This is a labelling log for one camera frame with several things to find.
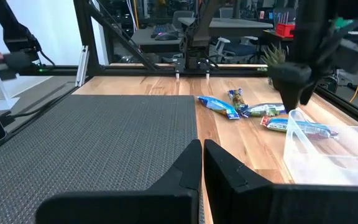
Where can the grey office chair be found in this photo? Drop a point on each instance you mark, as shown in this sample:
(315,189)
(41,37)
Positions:
(182,17)

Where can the white blue office chair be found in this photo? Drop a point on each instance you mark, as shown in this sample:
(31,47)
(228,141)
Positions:
(238,48)

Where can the clear plastic bin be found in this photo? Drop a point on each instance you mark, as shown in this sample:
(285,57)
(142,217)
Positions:
(322,161)

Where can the dark grey woven placemat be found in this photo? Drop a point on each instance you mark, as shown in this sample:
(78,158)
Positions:
(89,149)

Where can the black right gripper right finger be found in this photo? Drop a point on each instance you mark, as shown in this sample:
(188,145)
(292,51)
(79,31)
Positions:
(219,174)

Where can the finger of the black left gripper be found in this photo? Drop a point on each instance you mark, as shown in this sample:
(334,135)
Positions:
(291,98)
(308,91)

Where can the grey desk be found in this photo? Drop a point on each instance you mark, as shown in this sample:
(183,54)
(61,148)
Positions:
(238,25)
(145,39)

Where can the small blue candy packet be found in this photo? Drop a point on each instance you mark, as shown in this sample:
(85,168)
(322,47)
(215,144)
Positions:
(237,99)

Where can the silver aluminium bracket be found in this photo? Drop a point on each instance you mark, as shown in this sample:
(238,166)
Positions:
(82,67)

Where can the blue white granola bar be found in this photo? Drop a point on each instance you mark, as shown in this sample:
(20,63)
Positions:
(219,107)

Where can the blue granola bar red ends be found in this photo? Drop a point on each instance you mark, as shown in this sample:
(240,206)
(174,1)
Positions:
(278,124)

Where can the succulent in black pot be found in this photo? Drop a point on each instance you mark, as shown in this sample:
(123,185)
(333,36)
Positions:
(273,57)

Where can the black keyboard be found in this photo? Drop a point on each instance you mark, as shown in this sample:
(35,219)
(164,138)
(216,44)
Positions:
(163,28)

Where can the red pen box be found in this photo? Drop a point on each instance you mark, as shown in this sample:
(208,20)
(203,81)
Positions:
(284,30)

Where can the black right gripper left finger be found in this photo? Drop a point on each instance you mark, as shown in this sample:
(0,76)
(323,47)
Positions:
(185,174)

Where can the black computer mouse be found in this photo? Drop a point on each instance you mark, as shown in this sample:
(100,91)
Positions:
(166,36)

